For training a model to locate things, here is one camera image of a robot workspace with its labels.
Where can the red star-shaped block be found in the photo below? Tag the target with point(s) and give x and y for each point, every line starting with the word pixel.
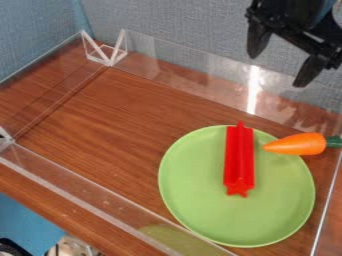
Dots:
pixel 240 172

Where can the orange toy carrot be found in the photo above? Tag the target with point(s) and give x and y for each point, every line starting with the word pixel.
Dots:
pixel 304 144

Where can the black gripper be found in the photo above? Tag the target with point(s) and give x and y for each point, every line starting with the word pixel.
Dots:
pixel 305 23

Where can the clear acrylic enclosure walls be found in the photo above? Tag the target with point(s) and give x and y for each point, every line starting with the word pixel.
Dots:
pixel 93 111

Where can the green round plate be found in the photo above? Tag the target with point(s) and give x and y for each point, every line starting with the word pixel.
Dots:
pixel 242 200

